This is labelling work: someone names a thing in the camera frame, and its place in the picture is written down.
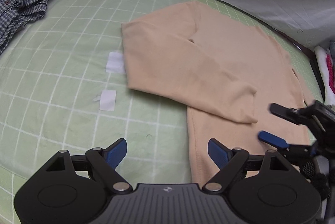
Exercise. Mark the folded blue jeans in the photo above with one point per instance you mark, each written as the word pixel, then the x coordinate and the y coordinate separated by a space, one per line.
pixel 332 48

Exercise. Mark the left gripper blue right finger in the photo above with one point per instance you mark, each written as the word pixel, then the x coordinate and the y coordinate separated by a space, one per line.
pixel 231 164

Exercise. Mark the green grid bed sheet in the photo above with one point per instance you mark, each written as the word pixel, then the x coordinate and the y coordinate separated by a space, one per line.
pixel 50 74

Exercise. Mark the folded white garment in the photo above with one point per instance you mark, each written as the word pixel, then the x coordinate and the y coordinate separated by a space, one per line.
pixel 321 60

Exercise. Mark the small white paper scrap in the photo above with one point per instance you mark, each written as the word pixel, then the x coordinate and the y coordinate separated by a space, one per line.
pixel 107 100

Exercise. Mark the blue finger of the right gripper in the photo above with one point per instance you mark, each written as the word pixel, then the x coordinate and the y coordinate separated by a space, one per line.
pixel 288 150
pixel 292 115

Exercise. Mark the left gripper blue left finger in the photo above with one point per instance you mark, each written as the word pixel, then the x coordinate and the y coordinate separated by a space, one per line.
pixel 103 163

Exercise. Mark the beige long sleeve shirt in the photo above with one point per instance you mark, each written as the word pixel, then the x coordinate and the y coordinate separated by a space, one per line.
pixel 226 73

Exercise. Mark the folded red striped garment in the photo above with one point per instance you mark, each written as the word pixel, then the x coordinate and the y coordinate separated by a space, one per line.
pixel 331 72

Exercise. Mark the white paper label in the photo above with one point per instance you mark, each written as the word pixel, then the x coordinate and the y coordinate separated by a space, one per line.
pixel 115 63

